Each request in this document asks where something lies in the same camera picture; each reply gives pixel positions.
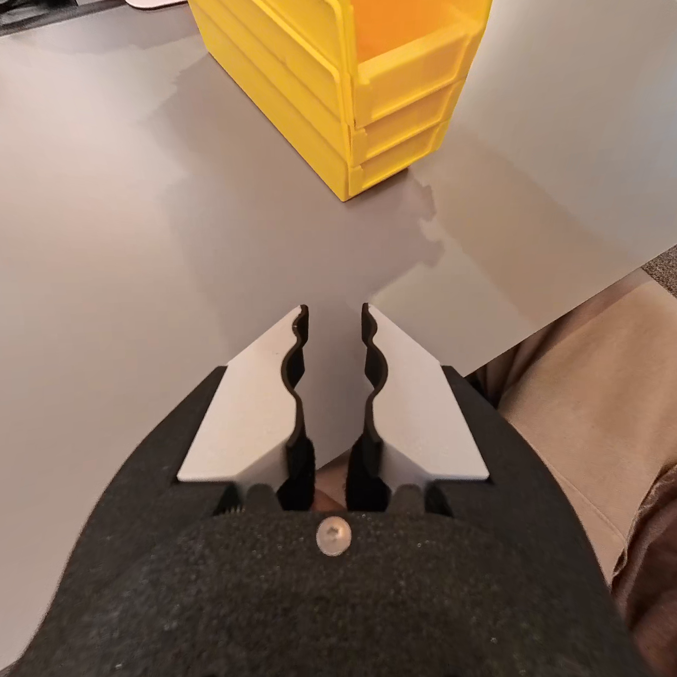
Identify grey desk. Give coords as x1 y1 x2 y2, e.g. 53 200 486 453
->
0 0 677 662

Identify yellow plastic storage bin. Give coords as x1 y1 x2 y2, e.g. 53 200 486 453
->
254 0 494 125
189 11 453 203
190 0 469 162

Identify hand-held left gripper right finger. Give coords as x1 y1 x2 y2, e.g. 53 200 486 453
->
345 303 490 512

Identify person's brown top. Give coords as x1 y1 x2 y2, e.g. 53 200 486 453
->
611 465 677 677

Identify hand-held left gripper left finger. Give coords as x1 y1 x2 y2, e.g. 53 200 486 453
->
177 305 317 512

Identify person's beige trousers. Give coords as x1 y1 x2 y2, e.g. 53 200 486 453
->
465 267 677 583

